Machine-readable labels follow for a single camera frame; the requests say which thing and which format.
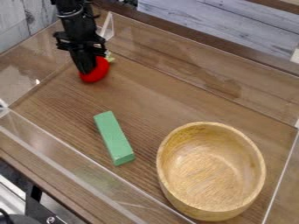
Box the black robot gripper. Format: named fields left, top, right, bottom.
left=53, top=12, right=109, bottom=74

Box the red plush strawberry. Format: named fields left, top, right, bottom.
left=79, top=53, right=115, bottom=83

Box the round wooden bowl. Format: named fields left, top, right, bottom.
left=156, top=122, right=267, bottom=221

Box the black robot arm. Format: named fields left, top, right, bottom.
left=51, top=0, right=108, bottom=74

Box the green rectangular block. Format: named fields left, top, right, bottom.
left=93, top=111, right=136, bottom=166

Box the clear acrylic enclosure wall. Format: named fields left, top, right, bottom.
left=0, top=99, right=195, bottom=224

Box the black table leg bracket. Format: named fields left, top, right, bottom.
left=24, top=185, right=67, bottom=224

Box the black cable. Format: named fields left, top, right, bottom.
left=0, top=208, right=13, bottom=224

